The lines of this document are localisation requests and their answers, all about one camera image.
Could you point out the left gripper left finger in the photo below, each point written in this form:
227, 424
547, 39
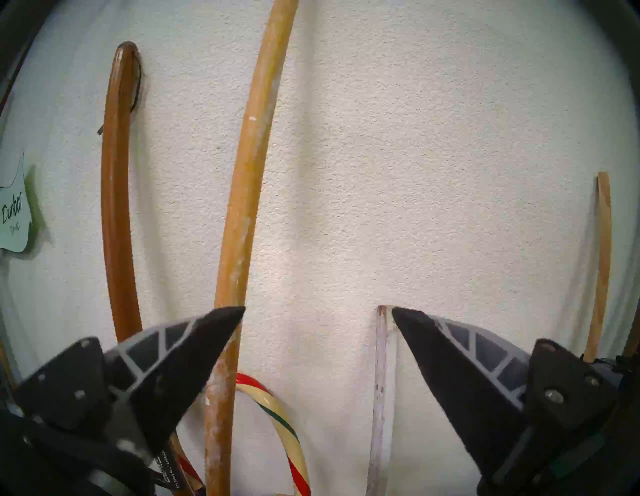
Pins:
165, 360

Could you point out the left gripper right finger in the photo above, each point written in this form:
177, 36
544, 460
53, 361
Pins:
465, 370

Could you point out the light wooden stick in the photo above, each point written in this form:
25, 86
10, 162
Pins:
604, 250

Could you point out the grey metal strip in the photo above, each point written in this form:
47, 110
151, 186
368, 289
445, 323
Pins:
379, 400

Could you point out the striped candy cane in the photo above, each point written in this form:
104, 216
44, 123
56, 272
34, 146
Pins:
277, 420

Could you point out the dark brown wooden pole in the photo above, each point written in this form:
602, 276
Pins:
115, 200

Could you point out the light wooden pole threaded tip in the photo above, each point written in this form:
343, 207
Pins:
245, 200

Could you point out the green paper sign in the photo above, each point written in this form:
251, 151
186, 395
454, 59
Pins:
14, 215

